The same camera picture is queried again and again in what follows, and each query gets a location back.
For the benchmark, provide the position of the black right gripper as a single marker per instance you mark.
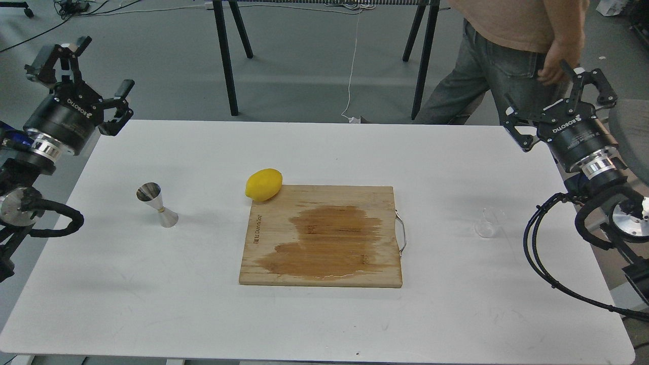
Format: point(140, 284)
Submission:
point(578, 134)

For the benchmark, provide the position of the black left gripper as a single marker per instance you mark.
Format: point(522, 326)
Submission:
point(66, 114)

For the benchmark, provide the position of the steel double jigger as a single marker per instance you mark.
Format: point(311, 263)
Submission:
point(151, 194)

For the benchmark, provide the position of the clear plastic measuring cup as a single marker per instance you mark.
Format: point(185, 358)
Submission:
point(490, 223)

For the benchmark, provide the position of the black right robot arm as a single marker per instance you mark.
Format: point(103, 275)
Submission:
point(611, 213)

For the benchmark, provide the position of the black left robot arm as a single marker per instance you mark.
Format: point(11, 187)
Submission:
point(25, 212)

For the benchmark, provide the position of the person's hand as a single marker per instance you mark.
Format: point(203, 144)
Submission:
point(560, 50)

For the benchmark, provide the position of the person in tan shirt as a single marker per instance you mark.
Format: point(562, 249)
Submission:
point(503, 46)

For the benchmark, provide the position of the yellow lemon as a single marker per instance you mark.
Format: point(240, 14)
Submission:
point(264, 184)

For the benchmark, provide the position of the wooden cutting board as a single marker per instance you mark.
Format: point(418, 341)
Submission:
point(316, 235)

